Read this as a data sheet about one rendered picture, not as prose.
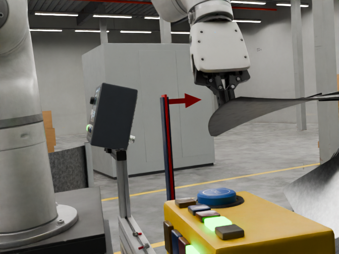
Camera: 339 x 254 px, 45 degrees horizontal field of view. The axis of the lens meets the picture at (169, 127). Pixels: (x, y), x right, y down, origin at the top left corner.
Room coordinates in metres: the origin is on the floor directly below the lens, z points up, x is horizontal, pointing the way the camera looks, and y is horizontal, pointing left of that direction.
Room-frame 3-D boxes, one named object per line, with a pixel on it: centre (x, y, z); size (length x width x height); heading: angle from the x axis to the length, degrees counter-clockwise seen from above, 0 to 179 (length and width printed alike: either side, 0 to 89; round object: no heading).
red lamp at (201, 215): (0.35, -0.03, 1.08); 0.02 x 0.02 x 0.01; 14
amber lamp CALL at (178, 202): (0.41, -0.01, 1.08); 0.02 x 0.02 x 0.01; 14
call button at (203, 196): (0.42, -0.04, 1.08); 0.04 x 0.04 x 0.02
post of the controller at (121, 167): (1.17, 0.15, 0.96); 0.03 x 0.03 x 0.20; 14
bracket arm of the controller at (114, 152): (1.27, 0.17, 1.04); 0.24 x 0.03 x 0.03; 14
